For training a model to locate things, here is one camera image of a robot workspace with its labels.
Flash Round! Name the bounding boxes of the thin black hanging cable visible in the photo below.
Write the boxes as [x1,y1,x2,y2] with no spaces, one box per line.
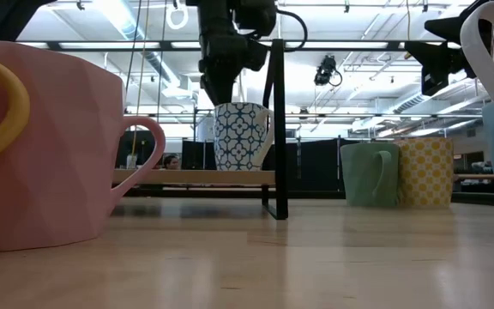
[124,0,143,94]

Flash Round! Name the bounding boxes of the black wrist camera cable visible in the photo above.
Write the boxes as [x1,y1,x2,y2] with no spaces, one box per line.
[274,8,310,53]

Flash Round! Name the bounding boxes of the white mug blue lattice pattern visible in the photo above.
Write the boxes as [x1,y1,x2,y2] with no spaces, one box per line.
[213,101,275,172]

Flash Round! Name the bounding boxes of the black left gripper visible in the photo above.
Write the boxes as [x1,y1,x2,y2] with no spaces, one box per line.
[197,0,269,106]

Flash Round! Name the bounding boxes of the green faceted mug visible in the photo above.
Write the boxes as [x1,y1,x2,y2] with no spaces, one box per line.
[340,142,401,209]

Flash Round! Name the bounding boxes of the pink faceted mug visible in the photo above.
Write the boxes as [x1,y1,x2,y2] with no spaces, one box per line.
[0,40,167,253]

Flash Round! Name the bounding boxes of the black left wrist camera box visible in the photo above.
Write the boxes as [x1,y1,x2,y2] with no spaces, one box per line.
[233,0,279,39]

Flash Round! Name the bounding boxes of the person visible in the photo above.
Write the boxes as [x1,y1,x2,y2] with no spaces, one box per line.
[162,154,182,171]

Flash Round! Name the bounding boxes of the white mug red floral pattern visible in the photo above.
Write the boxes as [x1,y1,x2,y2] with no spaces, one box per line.
[460,0,494,102]

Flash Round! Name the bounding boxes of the black hanging camera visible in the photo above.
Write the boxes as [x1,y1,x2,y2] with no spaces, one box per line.
[314,54,343,87]

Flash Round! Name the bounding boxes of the black table edge rail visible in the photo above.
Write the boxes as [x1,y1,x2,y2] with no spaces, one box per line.
[113,187,494,206]

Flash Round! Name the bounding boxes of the black metal rack wooden shelf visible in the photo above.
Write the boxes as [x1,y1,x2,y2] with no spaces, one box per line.
[111,38,290,221]

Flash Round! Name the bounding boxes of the yellow hanging cord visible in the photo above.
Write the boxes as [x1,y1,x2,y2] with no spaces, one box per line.
[404,0,413,60]

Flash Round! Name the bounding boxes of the white hanging ring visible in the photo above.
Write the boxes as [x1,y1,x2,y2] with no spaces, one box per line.
[165,0,190,31]

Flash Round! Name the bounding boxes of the black overhead frame beam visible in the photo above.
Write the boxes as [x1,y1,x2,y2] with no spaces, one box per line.
[15,39,462,52]

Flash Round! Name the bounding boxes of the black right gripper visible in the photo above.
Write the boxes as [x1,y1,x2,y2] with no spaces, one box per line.
[404,41,478,98]

